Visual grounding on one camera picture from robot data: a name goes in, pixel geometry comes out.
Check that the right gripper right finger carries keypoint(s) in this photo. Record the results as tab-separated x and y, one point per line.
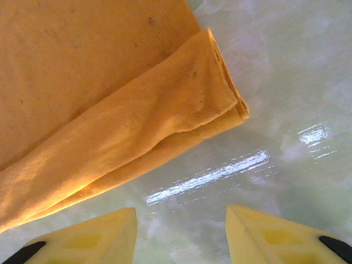
275	242

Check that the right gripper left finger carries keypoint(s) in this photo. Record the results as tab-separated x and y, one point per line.
96	242

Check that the yellow t-shirt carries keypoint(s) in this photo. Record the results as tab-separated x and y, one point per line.
96	96

